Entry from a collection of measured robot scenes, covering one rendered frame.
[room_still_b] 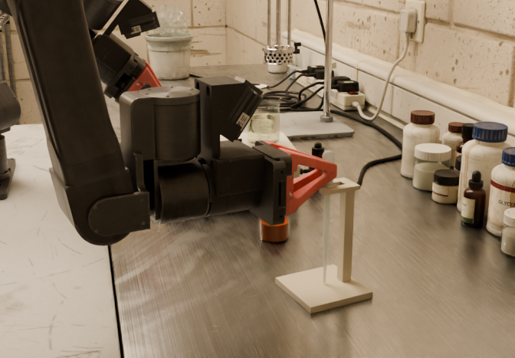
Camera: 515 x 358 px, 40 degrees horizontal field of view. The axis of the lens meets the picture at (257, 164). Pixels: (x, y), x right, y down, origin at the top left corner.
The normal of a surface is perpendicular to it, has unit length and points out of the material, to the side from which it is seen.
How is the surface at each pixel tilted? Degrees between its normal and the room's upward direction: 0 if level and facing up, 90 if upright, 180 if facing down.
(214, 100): 90
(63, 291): 0
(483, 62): 90
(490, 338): 0
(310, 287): 0
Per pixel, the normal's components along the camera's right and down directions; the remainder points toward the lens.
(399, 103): -0.97, 0.07
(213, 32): 0.24, 0.29
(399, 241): 0.00, -0.96
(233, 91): 0.45, 0.26
